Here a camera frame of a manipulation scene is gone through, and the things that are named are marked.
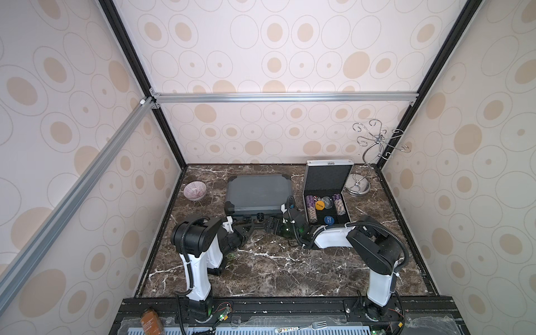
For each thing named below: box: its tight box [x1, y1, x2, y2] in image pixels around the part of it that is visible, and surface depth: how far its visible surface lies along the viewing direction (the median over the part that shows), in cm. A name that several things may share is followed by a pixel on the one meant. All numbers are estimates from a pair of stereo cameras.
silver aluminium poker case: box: [302, 159, 355, 228], surface depth 99 cm
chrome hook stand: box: [345, 118, 412, 197], surface depth 94 cm
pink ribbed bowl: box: [182, 180, 207, 201], surface depth 107 cm
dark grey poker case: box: [224, 173, 293, 216], surface depth 100 cm
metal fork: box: [274, 320, 329, 334], surface depth 71 cm
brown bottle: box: [140, 308, 165, 335], surface depth 70 cm
